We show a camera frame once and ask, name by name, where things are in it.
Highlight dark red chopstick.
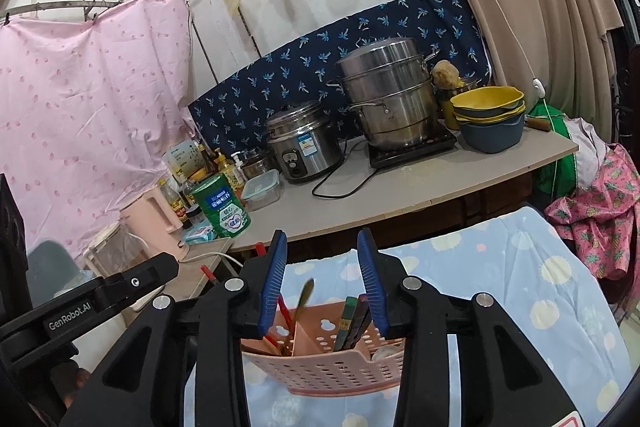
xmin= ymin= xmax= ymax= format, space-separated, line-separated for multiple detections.
xmin=345 ymin=294 xmax=370 ymax=349
xmin=356 ymin=309 xmax=371 ymax=341

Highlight gold flower-shaped spoon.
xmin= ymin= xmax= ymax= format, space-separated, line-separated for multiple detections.
xmin=282 ymin=279 xmax=314 ymax=355

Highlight bright red chopstick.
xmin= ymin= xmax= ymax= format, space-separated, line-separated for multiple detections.
xmin=255 ymin=242 xmax=294 ymax=333

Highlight white ceramic soup spoon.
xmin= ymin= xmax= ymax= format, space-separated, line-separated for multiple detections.
xmin=371 ymin=343 xmax=404 ymax=362

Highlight dark maroon chopstick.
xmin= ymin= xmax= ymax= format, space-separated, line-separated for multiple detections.
xmin=262 ymin=334 xmax=282 ymax=355

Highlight white dish rack bin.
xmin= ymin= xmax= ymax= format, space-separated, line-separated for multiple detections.
xmin=26 ymin=241 xmax=94 ymax=308

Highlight pink perforated utensil holder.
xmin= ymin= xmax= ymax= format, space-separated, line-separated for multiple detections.
xmin=242 ymin=301 xmax=404 ymax=398

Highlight green milk powder can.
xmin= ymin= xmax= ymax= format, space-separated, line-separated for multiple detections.
xmin=192 ymin=173 xmax=250 ymax=237

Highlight blue tissue pack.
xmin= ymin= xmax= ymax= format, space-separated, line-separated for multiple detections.
xmin=182 ymin=223 xmax=217 ymax=245

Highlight clear food storage container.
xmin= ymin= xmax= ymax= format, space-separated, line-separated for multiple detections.
xmin=241 ymin=169 xmax=282 ymax=211

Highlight small glass-lid pot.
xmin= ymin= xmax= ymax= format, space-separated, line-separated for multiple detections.
xmin=241 ymin=148 xmax=274 ymax=180

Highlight yellow oil bottle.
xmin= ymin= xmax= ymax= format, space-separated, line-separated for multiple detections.
xmin=215 ymin=148 xmax=245 ymax=196

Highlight black induction cooktop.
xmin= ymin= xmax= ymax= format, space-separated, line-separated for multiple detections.
xmin=368 ymin=124 xmax=457 ymax=170

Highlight silver rice cooker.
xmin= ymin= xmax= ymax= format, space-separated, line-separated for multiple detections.
xmin=266 ymin=101 xmax=342 ymax=183

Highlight pink electric kettle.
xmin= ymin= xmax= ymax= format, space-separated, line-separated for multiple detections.
xmin=119 ymin=186 xmax=186 ymax=260

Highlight light blue patterned tablecloth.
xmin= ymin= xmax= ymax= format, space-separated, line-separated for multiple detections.
xmin=184 ymin=208 xmax=639 ymax=426

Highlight navy patterned backsplash cloth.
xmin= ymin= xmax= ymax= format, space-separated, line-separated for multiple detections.
xmin=186 ymin=0 xmax=494 ymax=158

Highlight stacked yellow blue bowls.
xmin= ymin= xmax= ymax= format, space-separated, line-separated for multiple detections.
xmin=450 ymin=86 xmax=526 ymax=154

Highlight stainless steel steamer pot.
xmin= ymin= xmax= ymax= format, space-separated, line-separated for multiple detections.
xmin=337 ymin=37 xmax=437 ymax=150

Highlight green plastic bag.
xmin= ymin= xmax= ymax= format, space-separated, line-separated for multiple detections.
xmin=527 ymin=100 xmax=582 ymax=203

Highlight yellow sponge loofah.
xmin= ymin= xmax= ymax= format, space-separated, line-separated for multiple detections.
xmin=432 ymin=60 xmax=465 ymax=90

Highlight pink dotted curtain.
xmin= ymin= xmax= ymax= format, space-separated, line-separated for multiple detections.
xmin=1 ymin=0 xmax=193 ymax=257

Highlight pink pineapple print cloth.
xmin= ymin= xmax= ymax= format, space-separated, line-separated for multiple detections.
xmin=544 ymin=144 xmax=639 ymax=280

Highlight black power cable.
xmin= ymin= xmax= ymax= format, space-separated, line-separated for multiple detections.
xmin=310 ymin=135 xmax=381 ymax=200

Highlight white cord with switch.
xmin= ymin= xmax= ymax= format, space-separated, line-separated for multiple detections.
xmin=439 ymin=0 xmax=564 ymax=208

